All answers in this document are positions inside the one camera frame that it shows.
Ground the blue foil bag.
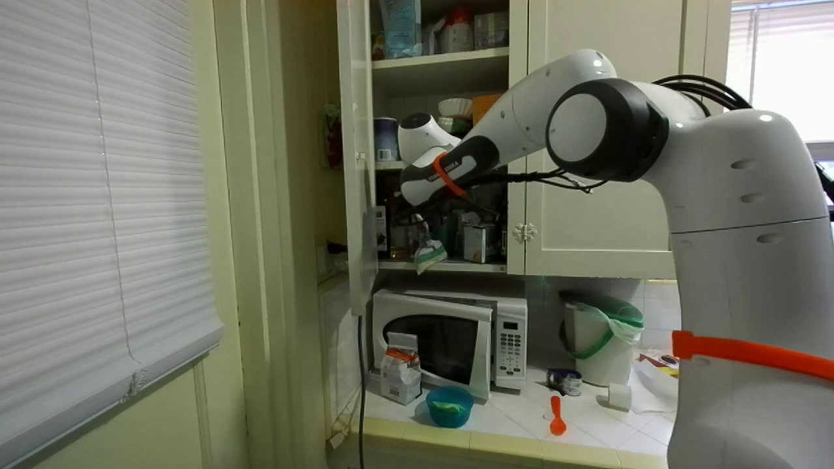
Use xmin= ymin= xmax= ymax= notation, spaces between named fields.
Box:
xmin=379 ymin=0 xmax=426 ymax=61

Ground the wide orange arm strap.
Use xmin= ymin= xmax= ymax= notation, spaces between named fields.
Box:
xmin=670 ymin=328 xmax=834 ymax=386

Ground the dark green cable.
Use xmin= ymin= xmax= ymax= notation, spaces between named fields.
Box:
xmin=354 ymin=311 xmax=373 ymax=469

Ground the white bottle red cap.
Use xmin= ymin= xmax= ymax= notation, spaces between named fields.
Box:
xmin=432 ymin=6 xmax=478 ymax=55

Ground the cream wall cabinet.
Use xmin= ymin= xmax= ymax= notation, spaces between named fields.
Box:
xmin=367 ymin=0 xmax=516 ymax=277

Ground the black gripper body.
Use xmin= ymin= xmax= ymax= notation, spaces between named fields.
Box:
xmin=399 ymin=195 xmax=440 ymax=248

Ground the orange plastic spoon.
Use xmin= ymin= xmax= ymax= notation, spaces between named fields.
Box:
xmin=548 ymin=394 xmax=569 ymax=437

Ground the orange container white cap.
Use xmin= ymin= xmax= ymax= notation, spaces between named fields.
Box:
xmin=436 ymin=91 xmax=507 ymax=132

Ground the metal can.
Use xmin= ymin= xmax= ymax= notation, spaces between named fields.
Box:
xmin=461 ymin=222 xmax=502 ymax=266

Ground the open cream cabinet door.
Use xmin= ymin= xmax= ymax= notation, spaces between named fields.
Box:
xmin=336 ymin=0 xmax=383 ymax=317

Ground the printed plastic package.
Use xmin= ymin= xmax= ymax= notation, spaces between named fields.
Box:
xmin=637 ymin=346 xmax=684 ymax=399

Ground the clear glass jar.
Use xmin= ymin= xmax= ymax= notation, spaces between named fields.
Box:
xmin=473 ymin=8 xmax=511 ymax=50

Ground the silver white microwave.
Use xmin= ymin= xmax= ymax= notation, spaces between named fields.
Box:
xmin=371 ymin=287 xmax=530 ymax=404

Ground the narrow orange forearm strap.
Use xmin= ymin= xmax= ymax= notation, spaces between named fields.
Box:
xmin=430 ymin=152 xmax=473 ymax=204

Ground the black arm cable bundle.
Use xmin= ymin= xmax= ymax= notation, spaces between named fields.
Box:
xmin=473 ymin=72 xmax=756 ymax=195

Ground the blue plastic bowl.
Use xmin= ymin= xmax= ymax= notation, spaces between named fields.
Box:
xmin=426 ymin=384 xmax=478 ymax=431

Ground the closed cream cabinet door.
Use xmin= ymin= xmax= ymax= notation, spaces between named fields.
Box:
xmin=507 ymin=0 xmax=689 ymax=282

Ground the green white electric kettle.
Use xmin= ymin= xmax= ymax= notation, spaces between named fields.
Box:
xmin=559 ymin=291 xmax=647 ymax=389

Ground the white window blind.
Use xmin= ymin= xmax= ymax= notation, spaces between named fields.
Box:
xmin=0 ymin=0 xmax=227 ymax=467

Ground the small white orange carton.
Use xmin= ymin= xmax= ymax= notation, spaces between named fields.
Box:
xmin=379 ymin=330 xmax=426 ymax=408

